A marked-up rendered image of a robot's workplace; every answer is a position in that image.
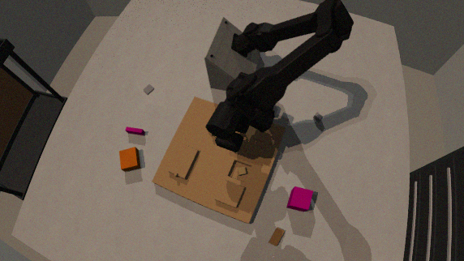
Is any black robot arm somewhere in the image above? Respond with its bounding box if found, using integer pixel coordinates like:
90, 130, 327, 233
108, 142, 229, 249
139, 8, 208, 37
205, 0, 354, 140

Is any magenta rectangular bar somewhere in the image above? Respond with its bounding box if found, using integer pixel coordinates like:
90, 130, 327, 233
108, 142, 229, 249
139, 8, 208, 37
126, 126, 145, 136

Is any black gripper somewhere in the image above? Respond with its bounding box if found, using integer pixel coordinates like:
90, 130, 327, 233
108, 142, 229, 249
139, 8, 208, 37
215, 118, 250, 152

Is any magenta block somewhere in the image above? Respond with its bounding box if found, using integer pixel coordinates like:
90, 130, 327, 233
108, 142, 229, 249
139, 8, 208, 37
287, 186, 313, 212

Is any small brown rectangular tile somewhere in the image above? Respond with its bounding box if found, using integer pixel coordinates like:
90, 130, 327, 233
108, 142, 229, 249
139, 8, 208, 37
269, 227, 285, 246

